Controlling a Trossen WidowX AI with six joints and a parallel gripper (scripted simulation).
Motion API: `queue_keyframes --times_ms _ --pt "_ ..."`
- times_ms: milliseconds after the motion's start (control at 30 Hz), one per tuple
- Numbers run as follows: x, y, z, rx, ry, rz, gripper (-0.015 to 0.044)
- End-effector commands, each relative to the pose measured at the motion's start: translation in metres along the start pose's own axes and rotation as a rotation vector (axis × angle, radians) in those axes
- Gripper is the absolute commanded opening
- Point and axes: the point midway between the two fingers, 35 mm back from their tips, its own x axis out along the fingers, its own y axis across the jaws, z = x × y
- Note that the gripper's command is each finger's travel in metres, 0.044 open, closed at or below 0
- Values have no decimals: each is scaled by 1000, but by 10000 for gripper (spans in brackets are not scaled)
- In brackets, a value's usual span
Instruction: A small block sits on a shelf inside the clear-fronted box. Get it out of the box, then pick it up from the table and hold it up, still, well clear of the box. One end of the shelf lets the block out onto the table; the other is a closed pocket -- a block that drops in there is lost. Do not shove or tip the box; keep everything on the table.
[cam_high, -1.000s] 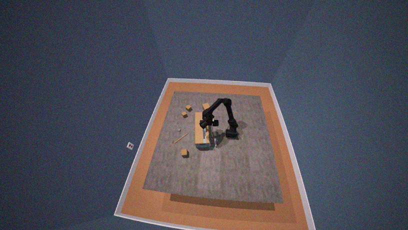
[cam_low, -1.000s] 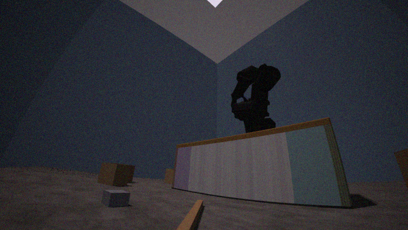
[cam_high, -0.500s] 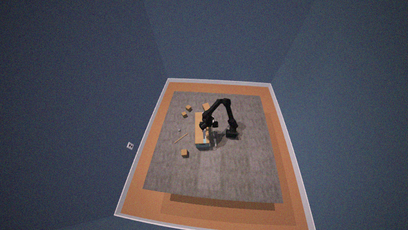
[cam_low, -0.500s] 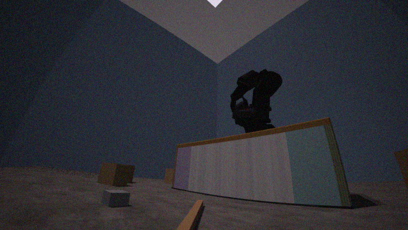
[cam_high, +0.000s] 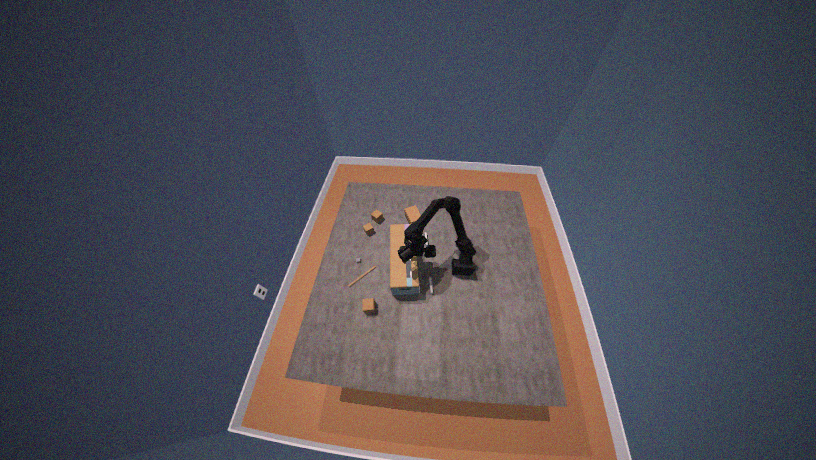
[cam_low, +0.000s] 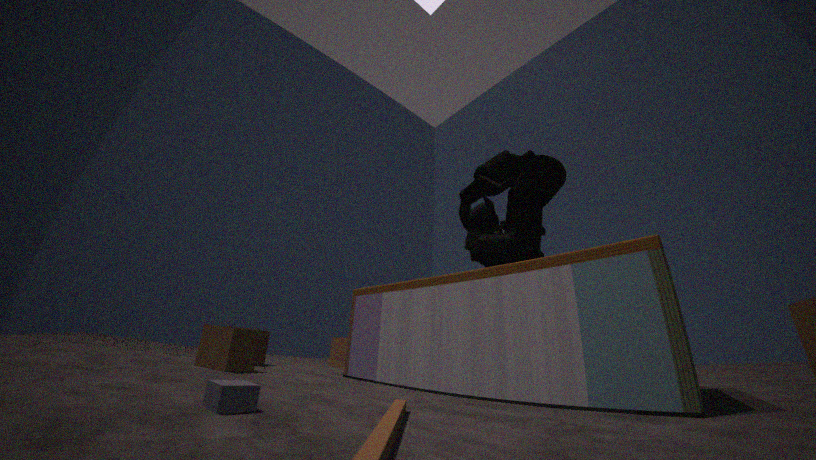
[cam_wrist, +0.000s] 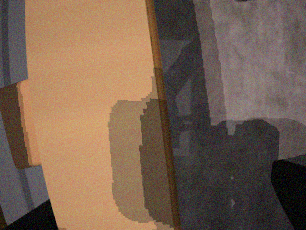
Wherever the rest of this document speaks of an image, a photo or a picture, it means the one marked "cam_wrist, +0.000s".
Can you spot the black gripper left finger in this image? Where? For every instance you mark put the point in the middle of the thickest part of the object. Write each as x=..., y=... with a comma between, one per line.
x=40, y=218

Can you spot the brown block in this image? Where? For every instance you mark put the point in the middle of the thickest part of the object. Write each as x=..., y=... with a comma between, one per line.
x=17, y=114

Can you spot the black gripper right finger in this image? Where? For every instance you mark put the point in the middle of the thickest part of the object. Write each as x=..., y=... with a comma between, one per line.
x=289, y=182

